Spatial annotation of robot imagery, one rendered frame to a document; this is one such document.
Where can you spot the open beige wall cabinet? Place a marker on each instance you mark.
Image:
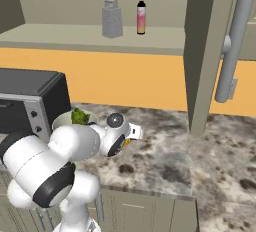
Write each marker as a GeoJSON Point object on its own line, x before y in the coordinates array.
{"type": "Point", "coordinates": [66, 6]}

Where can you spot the narrow beige base cabinet panel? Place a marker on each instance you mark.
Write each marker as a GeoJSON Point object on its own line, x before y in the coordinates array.
{"type": "Point", "coordinates": [185, 217]}

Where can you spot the white salad bowl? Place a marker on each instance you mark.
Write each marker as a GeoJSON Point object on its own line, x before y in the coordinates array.
{"type": "Point", "coordinates": [63, 120]}

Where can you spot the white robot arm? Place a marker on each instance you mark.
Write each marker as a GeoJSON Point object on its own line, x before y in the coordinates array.
{"type": "Point", "coordinates": [40, 162]}

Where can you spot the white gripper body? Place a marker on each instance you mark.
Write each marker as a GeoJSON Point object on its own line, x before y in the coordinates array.
{"type": "Point", "coordinates": [139, 132]}

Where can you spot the dark beige cabinet door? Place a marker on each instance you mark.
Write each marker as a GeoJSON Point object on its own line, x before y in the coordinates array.
{"type": "Point", "coordinates": [10, 2]}

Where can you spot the small yellow object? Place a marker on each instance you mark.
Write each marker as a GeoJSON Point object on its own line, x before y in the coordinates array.
{"type": "Point", "coordinates": [127, 142]}

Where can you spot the grey metal cheese grater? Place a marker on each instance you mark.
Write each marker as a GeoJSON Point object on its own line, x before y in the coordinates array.
{"type": "Point", "coordinates": [112, 22]}

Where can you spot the black toaster oven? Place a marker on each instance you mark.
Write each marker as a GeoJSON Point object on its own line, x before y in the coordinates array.
{"type": "Point", "coordinates": [23, 89]}

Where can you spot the pink bottle with black cap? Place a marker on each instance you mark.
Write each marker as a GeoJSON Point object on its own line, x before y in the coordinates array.
{"type": "Point", "coordinates": [141, 17]}

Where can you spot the beige base cabinet door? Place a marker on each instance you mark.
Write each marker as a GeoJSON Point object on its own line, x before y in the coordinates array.
{"type": "Point", "coordinates": [136, 212]}

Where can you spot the green salad leaves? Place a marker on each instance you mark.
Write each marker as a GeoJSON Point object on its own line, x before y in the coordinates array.
{"type": "Point", "coordinates": [80, 116]}

